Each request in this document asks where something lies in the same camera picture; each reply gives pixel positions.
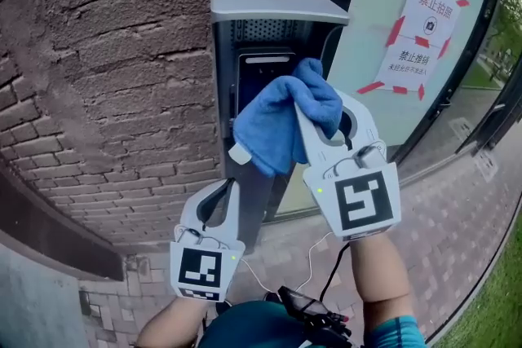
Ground person's left forearm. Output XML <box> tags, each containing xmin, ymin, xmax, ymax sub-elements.
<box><xmin>135</xmin><ymin>296</ymin><xmax>210</xmax><ymax>348</ymax></box>

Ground black keypad device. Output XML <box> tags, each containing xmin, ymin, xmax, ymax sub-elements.
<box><xmin>237</xmin><ymin>47</ymin><xmax>298</xmax><ymax>123</ymax></box>

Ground thin white cable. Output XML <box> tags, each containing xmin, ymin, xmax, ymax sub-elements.
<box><xmin>239</xmin><ymin>231</ymin><xmax>334</xmax><ymax>294</ymax></box>

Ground grey concrete block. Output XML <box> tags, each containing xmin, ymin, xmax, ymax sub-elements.
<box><xmin>0</xmin><ymin>242</ymin><xmax>89</xmax><ymax>348</ymax></box>

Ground black chest-mounted device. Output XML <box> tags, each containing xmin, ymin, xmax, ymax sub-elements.
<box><xmin>276</xmin><ymin>285</ymin><xmax>354</xmax><ymax>348</ymax></box>

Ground green grass lawn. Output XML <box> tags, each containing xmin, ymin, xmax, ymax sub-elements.
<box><xmin>427</xmin><ymin>250</ymin><xmax>522</xmax><ymax>348</ymax></box>

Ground person's right forearm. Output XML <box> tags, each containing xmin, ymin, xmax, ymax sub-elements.
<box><xmin>347</xmin><ymin>232</ymin><xmax>414</xmax><ymax>325</ymax></box>

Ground green trees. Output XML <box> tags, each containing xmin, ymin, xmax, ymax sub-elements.
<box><xmin>484</xmin><ymin>0</ymin><xmax>522</xmax><ymax>89</ymax></box>

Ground person's teal shirt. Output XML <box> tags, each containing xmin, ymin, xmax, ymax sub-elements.
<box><xmin>199</xmin><ymin>300</ymin><xmax>427</xmax><ymax>348</ymax></box>

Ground small white tag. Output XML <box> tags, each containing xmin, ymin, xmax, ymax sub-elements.
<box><xmin>228</xmin><ymin>144</ymin><xmax>251</xmax><ymax>166</ymax></box>

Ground white paper notice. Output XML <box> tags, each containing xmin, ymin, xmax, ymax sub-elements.
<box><xmin>373</xmin><ymin>0</ymin><xmax>462</xmax><ymax>93</ymax></box>

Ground dark stone ledge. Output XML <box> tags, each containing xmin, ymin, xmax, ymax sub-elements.
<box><xmin>0</xmin><ymin>152</ymin><xmax>126</xmax><ymax>283</ymax></box>

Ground blue microfibre cloth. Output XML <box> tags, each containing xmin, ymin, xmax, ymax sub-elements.
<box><xmin>232</xmin><ymin>57</ymin><xmax>344</xmax><ymax>178</ymax></box>

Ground grey metal hooded housing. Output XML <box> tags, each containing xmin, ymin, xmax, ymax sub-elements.
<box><xmin>210</xmin><ymin>0</ymin><xmax>351</xmax><ymax>183</ymax></box>

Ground thin black cable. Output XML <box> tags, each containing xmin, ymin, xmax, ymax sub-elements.
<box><xmin>319</xmin><ymin>242</ymin><xmax>351</xmax><ymax>301</ymax></box>

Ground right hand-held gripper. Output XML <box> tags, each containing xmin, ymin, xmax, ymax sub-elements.
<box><xmin>294</xmin><ymin>89</ymin><xmax>404</xmax><ymax>243</ymax></box>

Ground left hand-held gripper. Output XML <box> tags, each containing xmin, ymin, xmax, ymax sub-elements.
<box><xmin>169</xmin><ymin>178</ymin><xmax>246</xmax><ymax>304</ymax></box>

